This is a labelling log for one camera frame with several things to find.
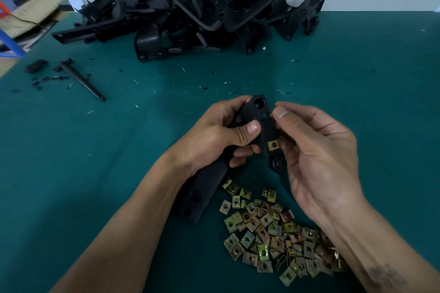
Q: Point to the blue metal frame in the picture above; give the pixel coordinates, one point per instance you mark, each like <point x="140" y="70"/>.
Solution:
<point x="10" y="35"/>

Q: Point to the black plastic bracket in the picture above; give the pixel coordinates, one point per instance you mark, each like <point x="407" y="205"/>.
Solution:
<point x="261" y="107"/>

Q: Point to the pile of black plastic brackets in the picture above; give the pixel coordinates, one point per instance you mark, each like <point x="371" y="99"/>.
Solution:
<point x="199" y="11"/>

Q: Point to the person's right hand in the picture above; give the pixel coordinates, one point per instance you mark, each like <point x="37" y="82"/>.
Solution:
<point x="323" y="162"/>

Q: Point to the pile of brass clip nuts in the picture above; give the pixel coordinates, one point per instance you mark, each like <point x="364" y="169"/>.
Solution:
<point x="282" y="234"/>

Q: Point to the person's left hand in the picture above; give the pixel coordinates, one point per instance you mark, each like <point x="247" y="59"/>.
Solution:
<point x="206" y="142"/>

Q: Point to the person's left forearm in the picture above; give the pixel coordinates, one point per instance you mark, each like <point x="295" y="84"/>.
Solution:
<point x="124" y="234"/>

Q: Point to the brown cardboard piece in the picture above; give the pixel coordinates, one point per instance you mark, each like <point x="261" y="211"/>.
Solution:
<point x="34" y="11"/>

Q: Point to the thin black plastic strip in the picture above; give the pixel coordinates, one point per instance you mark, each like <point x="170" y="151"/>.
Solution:
<point x="81" y="80"/>

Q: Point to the green table cloth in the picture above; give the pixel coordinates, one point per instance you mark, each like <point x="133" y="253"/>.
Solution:
<point x="82" y="166"/>

